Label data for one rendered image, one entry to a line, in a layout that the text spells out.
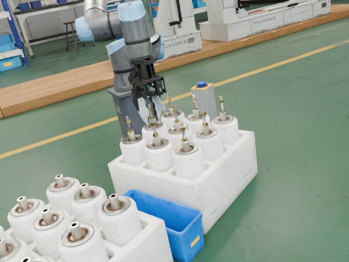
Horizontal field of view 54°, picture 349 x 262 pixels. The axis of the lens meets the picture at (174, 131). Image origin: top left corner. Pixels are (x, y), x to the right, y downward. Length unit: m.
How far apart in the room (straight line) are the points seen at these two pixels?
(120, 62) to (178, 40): 1.80
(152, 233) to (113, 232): 0.10
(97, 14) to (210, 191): 0.64
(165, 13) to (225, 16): 0.64
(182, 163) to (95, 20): 0.50
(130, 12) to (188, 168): 0.48
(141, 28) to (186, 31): 2.52
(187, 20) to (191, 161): 2.59
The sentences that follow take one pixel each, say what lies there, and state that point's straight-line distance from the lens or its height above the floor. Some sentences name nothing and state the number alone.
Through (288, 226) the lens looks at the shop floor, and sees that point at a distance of 1.12.
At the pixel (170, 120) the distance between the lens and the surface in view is 1.33.
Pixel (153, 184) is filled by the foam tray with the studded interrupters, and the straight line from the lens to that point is 1.12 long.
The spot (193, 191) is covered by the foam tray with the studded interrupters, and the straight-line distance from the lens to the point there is 1.02.
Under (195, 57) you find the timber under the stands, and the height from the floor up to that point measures 0.04.
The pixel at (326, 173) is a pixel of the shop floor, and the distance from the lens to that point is 1.37.
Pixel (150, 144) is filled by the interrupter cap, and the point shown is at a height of 0.25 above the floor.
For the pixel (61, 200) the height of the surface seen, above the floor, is 0.23.
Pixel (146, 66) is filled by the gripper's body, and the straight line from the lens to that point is 1.01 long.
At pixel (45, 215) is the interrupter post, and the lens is 0.90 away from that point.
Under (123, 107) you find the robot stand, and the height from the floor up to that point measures 0.23.
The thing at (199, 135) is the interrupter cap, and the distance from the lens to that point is 1.13.
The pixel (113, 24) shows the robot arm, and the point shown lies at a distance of 1.09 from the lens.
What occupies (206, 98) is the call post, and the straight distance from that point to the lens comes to 1.42.
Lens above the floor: 0.72
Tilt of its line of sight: 23 degrees down
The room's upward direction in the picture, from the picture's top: 11 degrees counter-clockwise
